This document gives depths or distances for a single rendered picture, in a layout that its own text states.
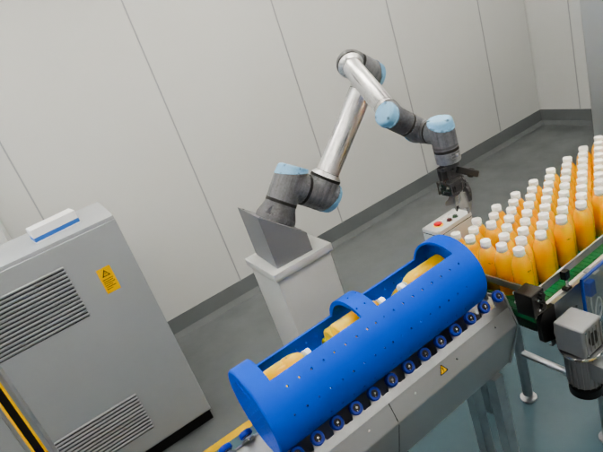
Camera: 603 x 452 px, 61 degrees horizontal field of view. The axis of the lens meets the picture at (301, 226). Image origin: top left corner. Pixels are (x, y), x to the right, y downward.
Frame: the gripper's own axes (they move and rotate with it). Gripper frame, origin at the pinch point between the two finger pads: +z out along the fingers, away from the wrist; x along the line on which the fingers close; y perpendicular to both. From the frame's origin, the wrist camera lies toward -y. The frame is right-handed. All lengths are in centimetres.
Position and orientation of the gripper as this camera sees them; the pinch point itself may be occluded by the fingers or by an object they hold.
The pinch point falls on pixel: (463, 208)
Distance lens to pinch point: 206.1
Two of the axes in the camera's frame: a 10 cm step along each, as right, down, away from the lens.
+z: 3.1, 8.7, 3.7
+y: -8.0, 4.5, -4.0
